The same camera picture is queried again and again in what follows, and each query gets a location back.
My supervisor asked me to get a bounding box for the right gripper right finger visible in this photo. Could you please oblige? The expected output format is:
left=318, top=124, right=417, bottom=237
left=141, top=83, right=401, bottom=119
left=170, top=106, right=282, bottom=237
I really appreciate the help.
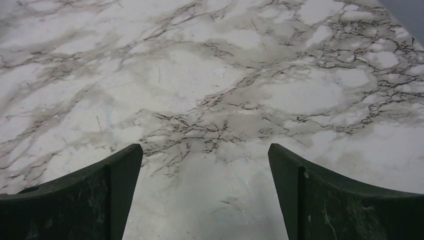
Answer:
left=268, top=143, right=424, bottom=240

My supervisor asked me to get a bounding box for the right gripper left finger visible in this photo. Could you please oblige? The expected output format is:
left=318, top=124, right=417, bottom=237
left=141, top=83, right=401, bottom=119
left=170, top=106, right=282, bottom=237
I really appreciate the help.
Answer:
left=0, top=144, right=143, bottom=240

